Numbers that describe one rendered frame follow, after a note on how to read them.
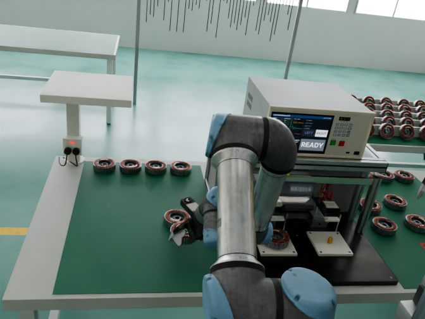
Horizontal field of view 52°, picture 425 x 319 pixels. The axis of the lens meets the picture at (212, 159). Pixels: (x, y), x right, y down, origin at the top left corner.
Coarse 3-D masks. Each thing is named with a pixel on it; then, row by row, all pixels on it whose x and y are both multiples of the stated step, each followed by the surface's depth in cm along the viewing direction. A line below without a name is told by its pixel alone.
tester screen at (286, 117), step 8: (280, 120) 166; (288, 120) 167; (296, 120) 167; (304, 120) 168; (312, 120) 168; (320, 120) 169; (328, 120) 169; (296, 128) 169; (304, 128) 169; (312, 128) 170; (320, 128) 170; (328, 128) 171; (296, 136) 170; (304, 136) 171; (296, 144) 172
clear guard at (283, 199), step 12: (288, 180) 166; (300, 180) 167; (312, 180) 168; (288, 192) 157; (300, 192) 159; (312, 192) 160; (276, 204) 153; (312, 204) 156; (324, 204) 157; (276, 216) 152; (288, 216) 153; (300, 216) 154; (312, 216) 154; (324, 216) 155
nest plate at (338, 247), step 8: (312, 232) 186; (320, 232) 187; (328, 232) 188; (336, 232) 189; (312, 240) 181; (320, 240) 182; (336, 240) 184; (344, 240) 184; (320, 248) 177; (328, 248) 178; (336, 248) 178; (344, 248) 179
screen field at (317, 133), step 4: (304, 132) 170; (308, 132) 170; (312, 132) 171; (316, 132) 171; (320, 132) 171; (324, 132) 171; (312, 136) 171; (316, 136) 172; (320, 136) 172; (324, 136) 172
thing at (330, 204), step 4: (328, 200) 189; (328, 204) 182; (332, 204) 182; (336, 204) 182; (328, 208) 179; (332, 208) 179; (336, 208) 180; (328, 212) 180; (332, 212) 180; (336, 212) 180; (328, 216) 181; (332, 216) 181; (336, 216) 181; (328, 220) 179; (332, 220) 179; (336, 220) 179
